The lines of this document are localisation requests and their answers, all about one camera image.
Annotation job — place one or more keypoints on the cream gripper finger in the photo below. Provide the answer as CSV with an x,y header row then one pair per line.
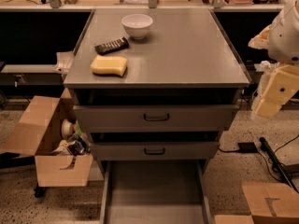
x,y
275,90

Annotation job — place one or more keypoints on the yellow sponge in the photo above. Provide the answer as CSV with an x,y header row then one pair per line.
x,y
103,65

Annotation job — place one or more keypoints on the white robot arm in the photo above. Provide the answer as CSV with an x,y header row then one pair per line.
x,y
281,40

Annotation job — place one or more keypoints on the grey drawer cabinet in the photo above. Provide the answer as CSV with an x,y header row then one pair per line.
x,y
185,60

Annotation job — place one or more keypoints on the open bottom grey drawer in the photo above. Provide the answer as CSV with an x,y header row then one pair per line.
x,y
154,192

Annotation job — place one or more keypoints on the middle grey drawer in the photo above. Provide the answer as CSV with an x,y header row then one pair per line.
x,y
149,151

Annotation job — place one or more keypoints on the top grey drawer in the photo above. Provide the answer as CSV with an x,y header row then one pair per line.
x,y
154,118

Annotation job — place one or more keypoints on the black power adapter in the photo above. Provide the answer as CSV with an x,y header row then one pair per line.
x,y
247,147

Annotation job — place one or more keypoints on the black rod on floor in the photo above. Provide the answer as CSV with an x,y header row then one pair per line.
x,y
285,175

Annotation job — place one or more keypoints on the cardboard box bottom right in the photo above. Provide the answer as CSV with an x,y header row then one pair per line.
x,y
269,203

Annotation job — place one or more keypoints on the white bowl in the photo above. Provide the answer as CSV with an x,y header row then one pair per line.
x,y
137,26

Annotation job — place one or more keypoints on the dark snack bar wrapper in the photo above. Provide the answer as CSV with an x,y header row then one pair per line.
x,y
112,46

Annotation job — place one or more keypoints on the open cardboard box with items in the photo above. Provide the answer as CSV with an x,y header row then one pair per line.
x,y
46,131

